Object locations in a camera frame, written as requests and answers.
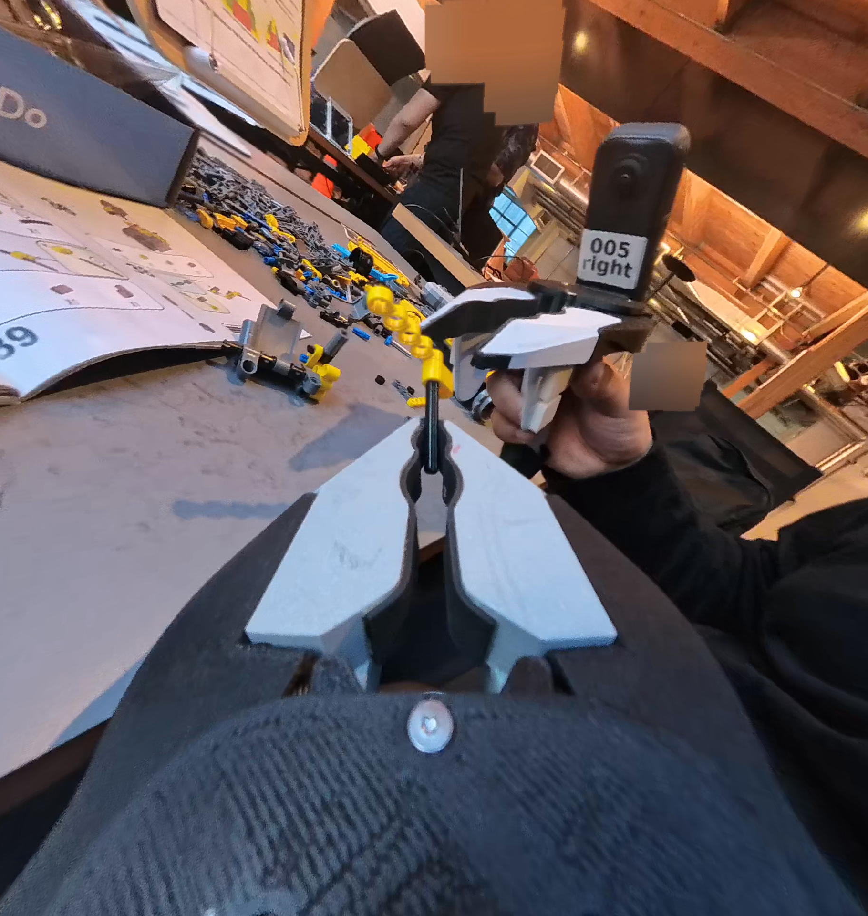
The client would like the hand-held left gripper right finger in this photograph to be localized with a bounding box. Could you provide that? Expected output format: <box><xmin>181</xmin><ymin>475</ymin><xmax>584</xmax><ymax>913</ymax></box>
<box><xmin>442</xmin><ymin>430</ymin><xmax>618</xmax><ymax>691</ymax></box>

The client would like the background wooden table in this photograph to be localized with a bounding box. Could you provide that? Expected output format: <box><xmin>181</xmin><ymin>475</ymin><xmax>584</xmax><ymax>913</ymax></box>
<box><xmin>306</xmin><ymin>136</ymin><xmax>478</xmax><ymax>287</ymax></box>

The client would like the person's right forearm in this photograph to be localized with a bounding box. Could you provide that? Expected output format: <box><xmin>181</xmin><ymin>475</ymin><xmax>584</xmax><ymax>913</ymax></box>
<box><xmin>549</xmin><ymin>380</ymin><xmax>836</xmax><ymax>645</ymax></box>

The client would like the open instruction booklet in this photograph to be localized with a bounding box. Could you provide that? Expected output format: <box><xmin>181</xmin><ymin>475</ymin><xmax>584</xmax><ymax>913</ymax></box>
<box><xmin>0</xmin><ymin>151</ymin><xmax>309</xmax><ymax>409</ymax></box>

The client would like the black axle with yellow connector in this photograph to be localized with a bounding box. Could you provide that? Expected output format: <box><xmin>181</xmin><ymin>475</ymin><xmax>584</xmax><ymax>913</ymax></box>
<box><xmin>410</xmin><ymin>358</ymin><xmax>458</xmax><ymax>479</ymax></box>

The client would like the grey desk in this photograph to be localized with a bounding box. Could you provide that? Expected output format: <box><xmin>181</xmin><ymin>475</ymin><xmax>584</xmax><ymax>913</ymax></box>
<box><xmin>0</xmin><ymin>136</ymin><xmax>506</xmax><ymax>795</ymax></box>

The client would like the person's right hand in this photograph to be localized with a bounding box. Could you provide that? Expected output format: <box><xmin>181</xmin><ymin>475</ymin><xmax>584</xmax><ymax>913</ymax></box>
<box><xmin>487</xmin><ymin>351</ymin><xmax>652</xmax><ymax>480</ymax></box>

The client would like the grey and yellow brick assembly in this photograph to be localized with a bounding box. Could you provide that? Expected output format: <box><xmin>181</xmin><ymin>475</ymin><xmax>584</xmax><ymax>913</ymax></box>
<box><xmin>234</xmin><ymin>301</ymin><xmax>343</xmax><ymax>399</ymax></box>

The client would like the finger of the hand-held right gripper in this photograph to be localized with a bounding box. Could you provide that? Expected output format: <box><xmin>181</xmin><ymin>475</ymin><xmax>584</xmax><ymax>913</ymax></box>
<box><xmin>475</xmin><ymin>305</ymin><xmax>630</xmax><ymax>373</ymax></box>
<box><xmin>422</xmin><ymin>282</ymin><xmax>544</xmax><ymax>342</ymax></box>

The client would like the grey cardboard box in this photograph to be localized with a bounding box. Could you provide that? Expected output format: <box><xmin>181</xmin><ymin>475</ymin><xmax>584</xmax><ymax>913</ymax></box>
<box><xmin>0</xmin><ymin>15</ymin><xmax>199</xmax><ymax>206</ymax></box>

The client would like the pile of small building bricks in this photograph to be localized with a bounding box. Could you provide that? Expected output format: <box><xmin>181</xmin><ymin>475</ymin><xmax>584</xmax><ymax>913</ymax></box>
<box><xmin>177</xmin><ymin>151</ymin><xmax>471</xmax><ymax>337</ymax></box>

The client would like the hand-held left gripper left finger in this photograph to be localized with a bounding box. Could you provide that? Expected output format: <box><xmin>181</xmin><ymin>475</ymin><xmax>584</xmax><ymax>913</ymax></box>
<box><xmin>246</xmin><ymin>418</ymin><xmax>424</xmax><ymax>674</ymax></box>

